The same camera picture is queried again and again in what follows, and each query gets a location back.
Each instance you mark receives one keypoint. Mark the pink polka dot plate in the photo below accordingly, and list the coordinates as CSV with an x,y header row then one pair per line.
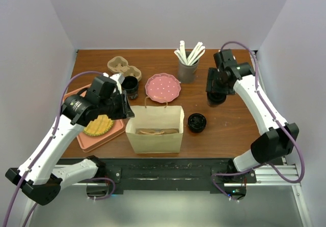
x,y
162,88

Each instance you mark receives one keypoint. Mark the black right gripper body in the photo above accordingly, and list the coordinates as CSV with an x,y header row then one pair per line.
x,y
214,76

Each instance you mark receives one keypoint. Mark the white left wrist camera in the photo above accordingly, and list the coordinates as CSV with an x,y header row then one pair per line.
x,y
118,78

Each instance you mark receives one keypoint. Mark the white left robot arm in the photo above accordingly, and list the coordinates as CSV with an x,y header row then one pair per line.
x,y
37,177

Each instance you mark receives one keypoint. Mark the yellow green woven coaster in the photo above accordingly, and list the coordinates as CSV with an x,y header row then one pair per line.
x,y
99,126

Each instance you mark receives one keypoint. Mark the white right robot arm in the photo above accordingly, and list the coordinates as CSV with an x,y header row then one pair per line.
x,y
276,134

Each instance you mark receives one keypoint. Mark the beige paper takeout bag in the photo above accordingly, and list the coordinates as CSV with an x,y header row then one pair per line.
x,y
155,117

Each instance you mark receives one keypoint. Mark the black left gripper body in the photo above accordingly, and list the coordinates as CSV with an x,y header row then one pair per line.
x,y
112,107

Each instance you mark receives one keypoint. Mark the stack of black cups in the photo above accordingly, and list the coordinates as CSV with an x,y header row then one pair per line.
x,y
131,85

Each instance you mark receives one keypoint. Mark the salmon pink tray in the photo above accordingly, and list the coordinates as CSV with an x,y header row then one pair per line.
x,y
90,143

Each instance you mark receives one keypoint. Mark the beige cardboard cup carrier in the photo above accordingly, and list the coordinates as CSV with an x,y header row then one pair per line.
x,y
156,131

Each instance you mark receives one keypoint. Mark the black takeout coffee cup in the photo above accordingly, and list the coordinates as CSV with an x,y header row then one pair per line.
x,y
214,100

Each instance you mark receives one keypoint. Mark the white paper straw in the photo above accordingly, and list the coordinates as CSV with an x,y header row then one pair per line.
x,y
180,56
195,54
182,52

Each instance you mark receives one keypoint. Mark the grey straw holder cup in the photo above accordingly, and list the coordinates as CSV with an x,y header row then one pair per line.
x,y
187,74

